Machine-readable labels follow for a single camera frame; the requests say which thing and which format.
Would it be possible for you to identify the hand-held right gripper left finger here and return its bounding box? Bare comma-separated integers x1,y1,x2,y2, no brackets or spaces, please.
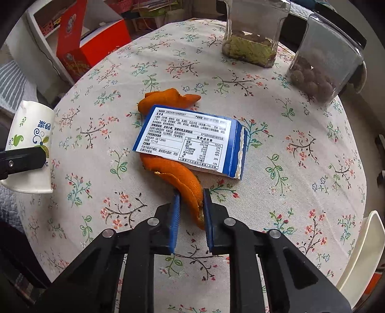
33,193,181,313

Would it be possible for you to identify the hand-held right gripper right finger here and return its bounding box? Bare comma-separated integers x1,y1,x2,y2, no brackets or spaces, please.
203,188,353,313

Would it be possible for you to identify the clear jar with flat snacks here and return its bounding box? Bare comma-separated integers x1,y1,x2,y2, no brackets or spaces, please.
222,0,292,67

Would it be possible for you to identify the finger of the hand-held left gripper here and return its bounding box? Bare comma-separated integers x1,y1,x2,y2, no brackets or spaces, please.
0,146,49,181

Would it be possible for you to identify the blue snack packet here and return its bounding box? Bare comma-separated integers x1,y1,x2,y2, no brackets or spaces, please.
132,105,248,181

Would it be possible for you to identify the red gift box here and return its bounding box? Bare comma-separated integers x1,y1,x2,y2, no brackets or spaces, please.
57,0,132,81

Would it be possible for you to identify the white printed paper cup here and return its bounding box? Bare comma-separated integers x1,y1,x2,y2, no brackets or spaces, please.
0,100,55,194

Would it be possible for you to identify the curled orange peel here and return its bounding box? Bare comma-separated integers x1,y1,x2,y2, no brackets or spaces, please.
137,88,201,114

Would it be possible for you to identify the clear jar with round nuts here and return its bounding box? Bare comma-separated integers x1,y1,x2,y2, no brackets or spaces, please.
286,12,367,106

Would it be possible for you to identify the white plastic bin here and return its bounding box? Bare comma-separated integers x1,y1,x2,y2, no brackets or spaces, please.
335,210,385,291

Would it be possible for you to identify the floral tablecloth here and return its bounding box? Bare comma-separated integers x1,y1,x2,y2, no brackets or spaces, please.
15,20,369,313

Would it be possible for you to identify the white shelving unit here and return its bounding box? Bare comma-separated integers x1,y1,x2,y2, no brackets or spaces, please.
6,0,91,88

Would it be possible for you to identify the grey striped bedding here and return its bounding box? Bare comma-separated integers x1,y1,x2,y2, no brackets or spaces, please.
0,59,38,117

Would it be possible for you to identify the long orange peel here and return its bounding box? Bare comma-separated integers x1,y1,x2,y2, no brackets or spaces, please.
141,153,205,231

